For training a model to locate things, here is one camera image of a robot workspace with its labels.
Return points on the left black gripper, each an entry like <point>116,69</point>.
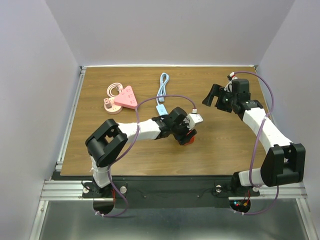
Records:
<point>183,139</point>

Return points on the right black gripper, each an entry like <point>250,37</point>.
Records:
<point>217,90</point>

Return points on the red cube socket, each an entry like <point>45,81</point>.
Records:
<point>189,138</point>

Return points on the pink triangular power strip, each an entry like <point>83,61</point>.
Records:
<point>126,98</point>

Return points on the blue power strip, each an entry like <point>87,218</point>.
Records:
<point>161,109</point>

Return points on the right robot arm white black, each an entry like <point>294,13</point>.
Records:
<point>284,162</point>

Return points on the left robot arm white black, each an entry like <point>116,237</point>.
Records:
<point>105,144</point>

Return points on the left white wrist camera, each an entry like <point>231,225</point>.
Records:
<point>194,119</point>

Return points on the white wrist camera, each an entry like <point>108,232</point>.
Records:
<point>194,119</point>
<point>232,76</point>

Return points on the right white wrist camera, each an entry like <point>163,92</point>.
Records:
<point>232,76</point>

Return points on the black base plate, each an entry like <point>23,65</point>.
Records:
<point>166,192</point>

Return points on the aluminium rail frame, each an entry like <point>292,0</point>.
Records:
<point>223,145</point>

